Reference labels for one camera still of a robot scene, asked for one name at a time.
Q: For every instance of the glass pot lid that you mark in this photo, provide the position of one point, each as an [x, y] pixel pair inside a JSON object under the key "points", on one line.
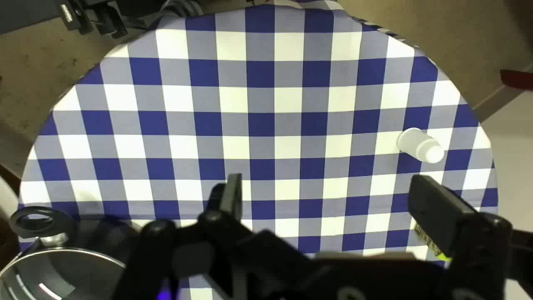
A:
{"points": [[69, 259]]}

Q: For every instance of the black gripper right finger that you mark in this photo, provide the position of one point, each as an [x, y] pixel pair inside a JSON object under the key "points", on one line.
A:
{"points": [[454, 227]]}

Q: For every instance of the small white plastic bottle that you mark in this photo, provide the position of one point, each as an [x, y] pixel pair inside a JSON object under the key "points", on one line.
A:
{"points": [[420, 145]]}

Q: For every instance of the blue white checkered tablecloth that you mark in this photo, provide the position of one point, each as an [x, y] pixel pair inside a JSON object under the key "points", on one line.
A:
{"points": [[305, 102]]}

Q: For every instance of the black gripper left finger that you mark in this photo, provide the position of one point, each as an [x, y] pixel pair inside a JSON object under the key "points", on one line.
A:
{"points": [[227, 197]]}

